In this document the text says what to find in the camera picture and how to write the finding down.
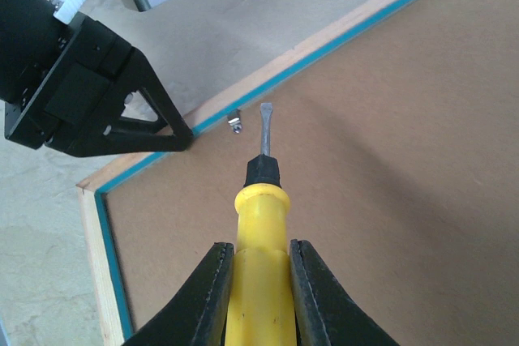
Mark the teal wooden picture frame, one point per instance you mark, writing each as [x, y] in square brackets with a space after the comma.
[399, 152]

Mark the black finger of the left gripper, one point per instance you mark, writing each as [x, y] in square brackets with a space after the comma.
[104, 131]

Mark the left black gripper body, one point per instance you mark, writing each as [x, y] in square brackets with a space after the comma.
[57, 103]

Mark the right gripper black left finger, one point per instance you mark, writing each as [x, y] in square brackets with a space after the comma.
[196, 315]

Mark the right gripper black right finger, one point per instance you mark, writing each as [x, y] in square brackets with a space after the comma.
[325, 313]

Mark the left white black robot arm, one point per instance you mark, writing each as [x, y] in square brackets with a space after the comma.
[29, 33]

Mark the yellow handled screwdriver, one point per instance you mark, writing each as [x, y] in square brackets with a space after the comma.
[261, 304]

